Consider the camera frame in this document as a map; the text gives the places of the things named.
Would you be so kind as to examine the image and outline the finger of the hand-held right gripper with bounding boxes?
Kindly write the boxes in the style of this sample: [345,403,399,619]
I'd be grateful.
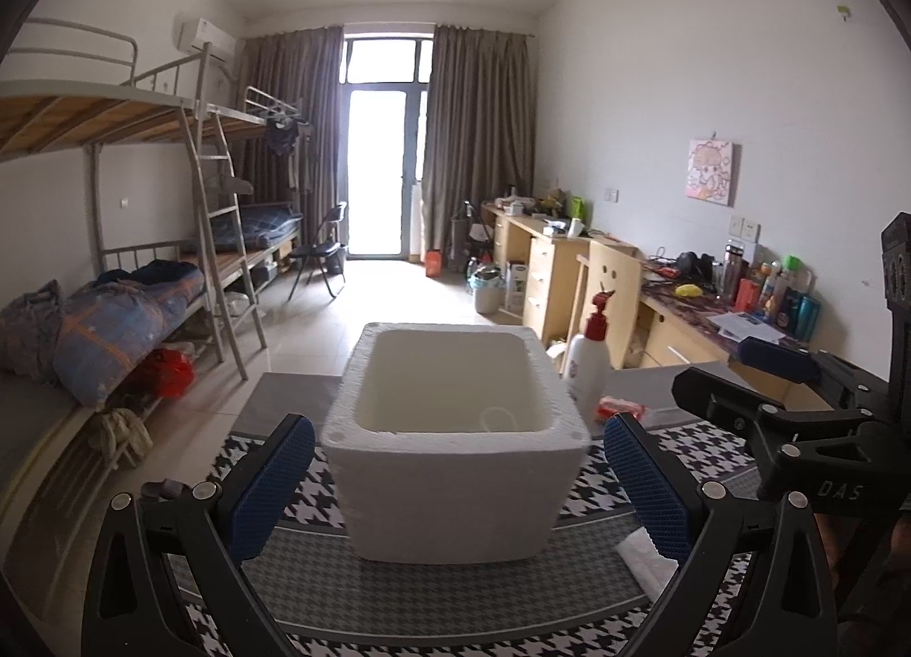
[671,365,887,503]
[736,335,891,409]

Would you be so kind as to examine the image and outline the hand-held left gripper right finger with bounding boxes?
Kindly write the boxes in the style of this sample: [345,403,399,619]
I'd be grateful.
[604,411,841,657]

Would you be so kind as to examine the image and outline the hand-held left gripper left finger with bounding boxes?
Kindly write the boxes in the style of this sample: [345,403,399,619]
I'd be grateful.
[80,413,318,657]

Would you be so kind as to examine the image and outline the white foam box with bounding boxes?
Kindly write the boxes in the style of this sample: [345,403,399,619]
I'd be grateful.
[318,321,592,565]

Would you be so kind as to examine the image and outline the printed paper sheet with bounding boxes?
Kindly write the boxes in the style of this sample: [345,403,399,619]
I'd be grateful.
[708,311,773,345]

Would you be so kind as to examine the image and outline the cluster of toiletry bottles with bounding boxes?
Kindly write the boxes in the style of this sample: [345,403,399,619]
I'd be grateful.
[736,254,823,343]

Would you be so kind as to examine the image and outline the red packet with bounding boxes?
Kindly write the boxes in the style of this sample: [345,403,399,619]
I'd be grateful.
[596,395,652,426]

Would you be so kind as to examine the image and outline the white tissue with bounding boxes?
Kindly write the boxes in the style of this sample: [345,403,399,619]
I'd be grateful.
[615,532,680,597]

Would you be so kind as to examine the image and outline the steel thermos bottle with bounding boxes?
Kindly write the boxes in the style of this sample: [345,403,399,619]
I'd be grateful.
[722,240,745,298]

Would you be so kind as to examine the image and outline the wooden desk with patterned cover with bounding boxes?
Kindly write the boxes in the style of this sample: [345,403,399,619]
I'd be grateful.
[576,251,819,409]

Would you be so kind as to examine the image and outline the white bottle with red pump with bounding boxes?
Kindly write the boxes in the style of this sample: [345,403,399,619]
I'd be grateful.
[561,289,614,425]

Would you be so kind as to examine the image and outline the red plastic bag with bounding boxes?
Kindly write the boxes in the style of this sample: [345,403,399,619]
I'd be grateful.
[138,347,195,400]

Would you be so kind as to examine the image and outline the beige cloth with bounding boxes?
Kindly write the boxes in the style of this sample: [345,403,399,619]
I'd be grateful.
[89,408,154,469]

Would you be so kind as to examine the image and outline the wooden chair with smiley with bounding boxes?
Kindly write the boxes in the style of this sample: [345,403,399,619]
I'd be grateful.
[562,239,645,373]

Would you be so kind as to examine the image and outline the houndstooth blanket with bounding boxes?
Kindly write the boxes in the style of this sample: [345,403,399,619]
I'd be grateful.
[153,372,766,657]

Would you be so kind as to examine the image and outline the blue plaid quilt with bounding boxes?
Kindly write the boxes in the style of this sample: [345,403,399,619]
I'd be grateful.
[53,262,207,409]

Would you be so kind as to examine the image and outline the white carton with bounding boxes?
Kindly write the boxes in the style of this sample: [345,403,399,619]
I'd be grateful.
[504,262,529,315]

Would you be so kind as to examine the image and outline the black folding chair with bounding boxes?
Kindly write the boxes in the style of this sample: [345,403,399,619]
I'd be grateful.
[288,202,350,302]

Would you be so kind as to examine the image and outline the white bucket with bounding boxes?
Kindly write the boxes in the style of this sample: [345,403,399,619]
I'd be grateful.
[471,265,506,315]

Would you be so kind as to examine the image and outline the plain wooden desk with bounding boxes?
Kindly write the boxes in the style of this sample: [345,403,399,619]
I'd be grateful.
[480,202,638,345]

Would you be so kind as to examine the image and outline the dark blue bedding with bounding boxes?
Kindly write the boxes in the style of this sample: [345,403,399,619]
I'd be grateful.
[210,203,303,252]

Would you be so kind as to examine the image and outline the grey patterned pillow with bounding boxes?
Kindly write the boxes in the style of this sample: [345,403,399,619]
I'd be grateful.
[0,280,65,384]

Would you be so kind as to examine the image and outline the black folding cart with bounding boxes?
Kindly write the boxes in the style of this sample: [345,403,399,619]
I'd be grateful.
[450,202,492,274]

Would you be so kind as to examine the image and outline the glass balcony door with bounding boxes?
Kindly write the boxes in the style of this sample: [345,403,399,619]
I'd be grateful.
[342,23,437,263]

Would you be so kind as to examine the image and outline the hanging dark clothes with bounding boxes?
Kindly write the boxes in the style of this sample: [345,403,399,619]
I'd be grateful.
[265,120,300,156]

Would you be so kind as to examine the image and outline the brown curtain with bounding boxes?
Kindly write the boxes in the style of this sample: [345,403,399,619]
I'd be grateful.
[421,23,536,266]
[238,25,346,252]

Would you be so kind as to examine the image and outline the grey metal bunk bed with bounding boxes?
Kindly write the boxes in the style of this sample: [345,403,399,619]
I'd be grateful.
[210,86,307,302]
[0,18,270,487]

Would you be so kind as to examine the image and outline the white air conditioner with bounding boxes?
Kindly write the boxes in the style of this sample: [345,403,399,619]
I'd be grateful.
[175,18,236,64]

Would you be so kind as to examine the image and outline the pink cartoon wall picture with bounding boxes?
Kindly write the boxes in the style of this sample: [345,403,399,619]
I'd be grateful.
[684,139,741,207]

